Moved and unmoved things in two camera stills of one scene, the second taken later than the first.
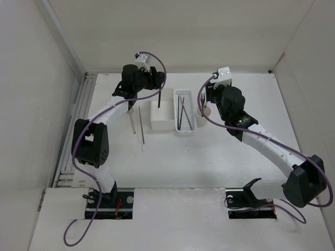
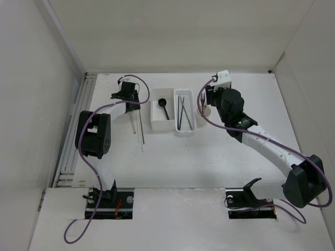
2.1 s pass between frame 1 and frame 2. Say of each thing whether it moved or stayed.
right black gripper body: stayed
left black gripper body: moved
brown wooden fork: stayed
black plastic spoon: moved
